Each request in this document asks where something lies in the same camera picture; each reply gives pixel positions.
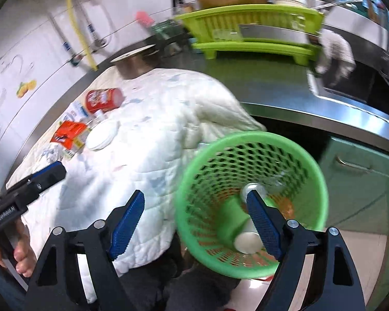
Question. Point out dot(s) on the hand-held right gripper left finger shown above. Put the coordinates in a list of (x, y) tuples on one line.
[(129, 226)]

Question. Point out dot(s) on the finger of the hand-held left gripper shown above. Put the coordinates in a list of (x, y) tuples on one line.
[(48, 173)]

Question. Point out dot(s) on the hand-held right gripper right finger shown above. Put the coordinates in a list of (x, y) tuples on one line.
[(264, 226)]

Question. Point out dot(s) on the clear wrapper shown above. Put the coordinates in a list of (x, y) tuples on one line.
[(52, 155)]

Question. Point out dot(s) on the green bottle with white cap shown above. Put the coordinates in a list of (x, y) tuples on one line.
[(246, 243)]

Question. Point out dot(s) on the orange wrapper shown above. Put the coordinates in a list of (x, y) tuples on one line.
[(287, 207)]

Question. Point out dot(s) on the small clear plastic cup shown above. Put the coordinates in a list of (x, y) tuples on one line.
[(257, 188)]

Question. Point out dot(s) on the red snack packet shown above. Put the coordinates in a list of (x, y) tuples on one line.
[(68, 132)]

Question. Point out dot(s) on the green plastic mesh basket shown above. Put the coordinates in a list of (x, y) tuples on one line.
[(233, 267)]

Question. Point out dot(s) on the white round lid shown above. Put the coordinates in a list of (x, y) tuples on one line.
[(102, 135)]

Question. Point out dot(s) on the white printed carton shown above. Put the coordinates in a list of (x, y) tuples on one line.
[(76, 110)]

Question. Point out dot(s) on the red snack cup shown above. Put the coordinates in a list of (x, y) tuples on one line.
[(102, 99)]

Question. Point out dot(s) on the person's left forearm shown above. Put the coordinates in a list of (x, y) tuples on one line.
[(0, 290)]

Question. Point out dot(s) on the person's left hand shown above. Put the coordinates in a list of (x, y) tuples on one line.
[(22, 259)]

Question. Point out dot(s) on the white quilted blanket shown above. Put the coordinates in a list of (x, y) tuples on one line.
[(155, 129)]

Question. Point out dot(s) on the green cabinet door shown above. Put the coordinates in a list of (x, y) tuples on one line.
[(359, 194)]

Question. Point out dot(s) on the steel cooking pot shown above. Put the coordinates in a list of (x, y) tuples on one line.
[(134, 68)]

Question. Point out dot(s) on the white pot lid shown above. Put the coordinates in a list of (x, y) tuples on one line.
[(133, 55)]

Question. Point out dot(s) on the yellow gas pipe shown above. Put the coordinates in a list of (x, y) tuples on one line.
[(74, 19)]

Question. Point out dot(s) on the steel sink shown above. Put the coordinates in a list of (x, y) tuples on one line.
[(350, 81)]

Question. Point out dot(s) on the pink brush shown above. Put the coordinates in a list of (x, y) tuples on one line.
[(144, 19)]

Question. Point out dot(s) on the green glass jar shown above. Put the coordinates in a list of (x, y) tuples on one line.
[(165, 29)]

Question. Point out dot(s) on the white rag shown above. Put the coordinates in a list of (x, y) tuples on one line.
[(334, 50)]

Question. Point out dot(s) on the steel cleaver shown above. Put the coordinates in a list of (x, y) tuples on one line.
[(272, 34)]

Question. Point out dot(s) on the green plastic dish rack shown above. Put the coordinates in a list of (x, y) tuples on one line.
[(214, 17)]

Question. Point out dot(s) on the orange fruit wall sticker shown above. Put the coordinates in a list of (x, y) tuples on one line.
[(26, 88)]

